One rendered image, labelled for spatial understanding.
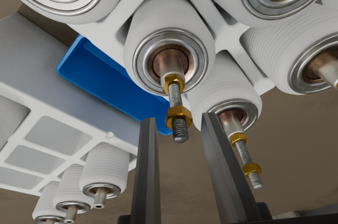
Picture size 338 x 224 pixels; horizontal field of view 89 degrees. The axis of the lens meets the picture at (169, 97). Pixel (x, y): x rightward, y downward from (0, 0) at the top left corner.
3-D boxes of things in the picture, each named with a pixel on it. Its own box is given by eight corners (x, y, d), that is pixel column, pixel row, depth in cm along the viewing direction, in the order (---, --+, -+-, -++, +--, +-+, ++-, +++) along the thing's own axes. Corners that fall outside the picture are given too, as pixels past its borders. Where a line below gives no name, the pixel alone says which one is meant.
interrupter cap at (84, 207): (50, 206, 40) (49, 210, 40) (66, 196, 37) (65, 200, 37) (81, 212, 44) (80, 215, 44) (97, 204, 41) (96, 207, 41)
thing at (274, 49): (226, 45, 36) (271, 105, 22) (226, -6, 30) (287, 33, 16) (274, 33, 35) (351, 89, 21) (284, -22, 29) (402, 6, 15)
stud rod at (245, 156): (237, 125, 22) (266, 186, 17) (234, 130, 23) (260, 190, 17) (231, 124, 22) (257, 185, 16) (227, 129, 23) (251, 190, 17)
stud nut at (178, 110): (159, 114, 12) (159, 124, 12) (176, 100, 11) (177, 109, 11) (178, 126, 13) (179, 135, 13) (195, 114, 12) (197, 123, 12)
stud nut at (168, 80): (158, 82, 15) (158, 88, 14) (171, 70, 14) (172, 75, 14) (174, 93, 16) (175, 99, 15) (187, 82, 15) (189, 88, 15)
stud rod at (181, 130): (164, 73, 16) (169, 140, 11) (171, 66, 16) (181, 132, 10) (171, 79, 17) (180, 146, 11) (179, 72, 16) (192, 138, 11)
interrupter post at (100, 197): (94, 189, 36) (89, 207, 33) (100, 185, 35) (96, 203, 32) (104, 192, 37) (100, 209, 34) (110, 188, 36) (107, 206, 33)
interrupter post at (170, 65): (154, 68, 18) (154, 87, 15) (166, 49, 17) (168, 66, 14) (174, 77, 19) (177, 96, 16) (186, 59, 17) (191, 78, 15)
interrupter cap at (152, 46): (121, 76, 18) (120, 80, 18) (154, 8, 14) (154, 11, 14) (181, 100, 21) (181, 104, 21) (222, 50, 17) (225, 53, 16)
